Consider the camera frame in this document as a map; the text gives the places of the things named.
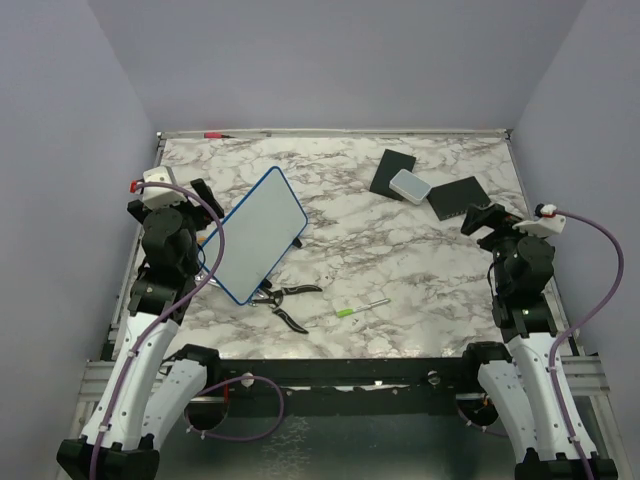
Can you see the red pen at back rail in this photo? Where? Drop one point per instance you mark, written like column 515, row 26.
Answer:
column 217, row 135

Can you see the black network switch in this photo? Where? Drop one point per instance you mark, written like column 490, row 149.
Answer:
column 453, row 199

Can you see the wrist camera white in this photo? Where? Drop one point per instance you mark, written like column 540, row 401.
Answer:
column 548, row 222
column 158, row 197

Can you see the black flat box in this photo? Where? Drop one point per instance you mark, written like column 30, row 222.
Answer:
column 390, row 164

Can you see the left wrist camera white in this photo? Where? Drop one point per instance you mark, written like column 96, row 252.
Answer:
column 158, row 197

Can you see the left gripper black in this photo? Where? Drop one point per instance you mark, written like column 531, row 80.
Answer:
column 201, row 213

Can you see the white marker pen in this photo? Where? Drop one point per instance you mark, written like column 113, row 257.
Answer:
column 372, row 305

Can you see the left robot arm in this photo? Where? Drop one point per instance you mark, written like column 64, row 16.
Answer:
column 123, row 437

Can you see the white small router box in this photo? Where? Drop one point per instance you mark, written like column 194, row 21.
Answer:
column 410, row 187

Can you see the aluminium table frame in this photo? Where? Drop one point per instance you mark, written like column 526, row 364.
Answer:
column 358, row 247

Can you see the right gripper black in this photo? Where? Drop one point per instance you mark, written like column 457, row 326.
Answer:
column 494, row 215

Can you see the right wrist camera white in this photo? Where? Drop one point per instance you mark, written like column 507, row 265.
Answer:
column 548, row 222

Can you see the blue framed whiteboard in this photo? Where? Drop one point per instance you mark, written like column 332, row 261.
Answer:
column 258, row 232

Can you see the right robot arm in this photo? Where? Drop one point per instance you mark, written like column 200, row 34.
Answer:
column 523, row 375

